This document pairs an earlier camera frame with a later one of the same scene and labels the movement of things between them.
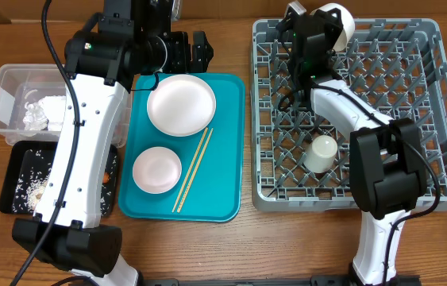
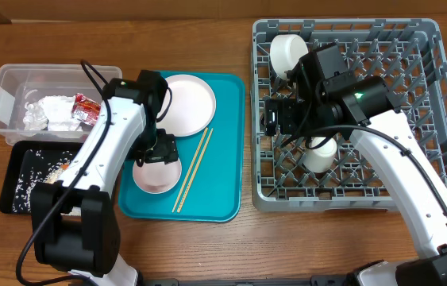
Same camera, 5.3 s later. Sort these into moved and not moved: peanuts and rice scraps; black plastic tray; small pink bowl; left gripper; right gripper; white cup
Moved: right gripper; left gripper
Not moved: peanuts and rice scraps; white cup; black plastic tray; small pink bowl
